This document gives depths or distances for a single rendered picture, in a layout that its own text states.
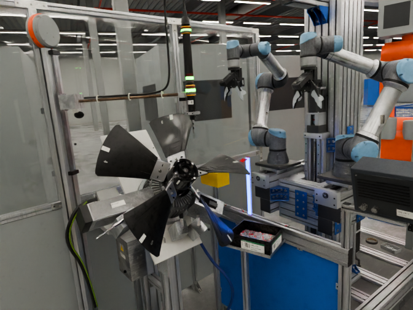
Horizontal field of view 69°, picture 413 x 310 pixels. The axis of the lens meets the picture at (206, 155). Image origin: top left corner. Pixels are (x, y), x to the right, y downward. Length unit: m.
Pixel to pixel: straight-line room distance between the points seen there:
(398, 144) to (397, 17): 1.72
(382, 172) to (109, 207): 1.03
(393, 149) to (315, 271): 3.65
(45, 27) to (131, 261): 1.20
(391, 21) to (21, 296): 4.99
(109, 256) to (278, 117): 4.13
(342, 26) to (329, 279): 1.36
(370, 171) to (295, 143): 4.65
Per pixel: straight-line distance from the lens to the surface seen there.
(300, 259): 1.62
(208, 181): 1.85
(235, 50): 1.86
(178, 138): 1.42
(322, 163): 2.00
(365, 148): 1.64
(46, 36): 1.70
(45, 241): 1.94
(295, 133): 5.79
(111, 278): 2.18
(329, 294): 1.62
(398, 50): 5.14
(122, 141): 1.29
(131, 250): 1.62
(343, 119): 2.03
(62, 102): 1.63
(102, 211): 1.28
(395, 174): 1.19
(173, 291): 1.63
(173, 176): 1.27
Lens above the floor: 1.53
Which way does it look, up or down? 11 degrees down
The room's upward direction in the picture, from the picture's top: 4 degrees counter-clockwise
